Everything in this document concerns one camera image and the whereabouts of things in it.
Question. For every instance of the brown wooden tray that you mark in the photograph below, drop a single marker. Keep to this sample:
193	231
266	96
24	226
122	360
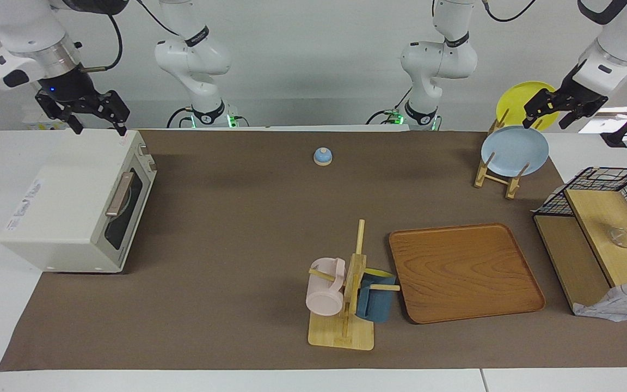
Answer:
466	272

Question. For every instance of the clear glass cup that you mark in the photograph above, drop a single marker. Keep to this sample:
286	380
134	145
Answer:
620	237

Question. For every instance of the light blue plate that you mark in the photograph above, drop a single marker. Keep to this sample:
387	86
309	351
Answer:
515	149

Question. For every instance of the wooden mug tree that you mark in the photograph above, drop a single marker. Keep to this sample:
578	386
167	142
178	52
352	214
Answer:
340	332

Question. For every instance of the brown table mat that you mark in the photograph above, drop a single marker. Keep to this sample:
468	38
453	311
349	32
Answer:
237	245

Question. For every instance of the yellow plate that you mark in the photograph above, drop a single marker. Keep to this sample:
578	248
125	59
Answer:
520	100

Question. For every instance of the wooden plate rack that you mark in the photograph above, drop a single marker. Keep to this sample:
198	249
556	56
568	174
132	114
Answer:
512	185

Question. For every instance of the white oven knob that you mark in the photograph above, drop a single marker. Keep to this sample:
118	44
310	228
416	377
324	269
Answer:
151	162
141	148

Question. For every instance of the large white padded wrap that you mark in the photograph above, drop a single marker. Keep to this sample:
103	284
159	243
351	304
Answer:
618	305

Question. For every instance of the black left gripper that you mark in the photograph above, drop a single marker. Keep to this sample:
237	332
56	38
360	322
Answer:
580	90

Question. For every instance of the pink mug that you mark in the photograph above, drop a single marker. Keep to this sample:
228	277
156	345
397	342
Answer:
324	296

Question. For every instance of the dark blue mug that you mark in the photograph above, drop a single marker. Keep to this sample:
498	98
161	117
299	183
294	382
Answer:
376	305

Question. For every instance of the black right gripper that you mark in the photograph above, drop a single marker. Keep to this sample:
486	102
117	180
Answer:
68	87

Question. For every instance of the pale yellow box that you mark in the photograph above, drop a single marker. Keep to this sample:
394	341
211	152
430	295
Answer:
41	125

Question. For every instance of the cream white toaster oven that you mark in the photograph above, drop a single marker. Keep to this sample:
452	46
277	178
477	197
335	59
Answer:
57	207

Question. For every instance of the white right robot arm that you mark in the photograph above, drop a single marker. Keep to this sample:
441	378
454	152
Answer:
194	54

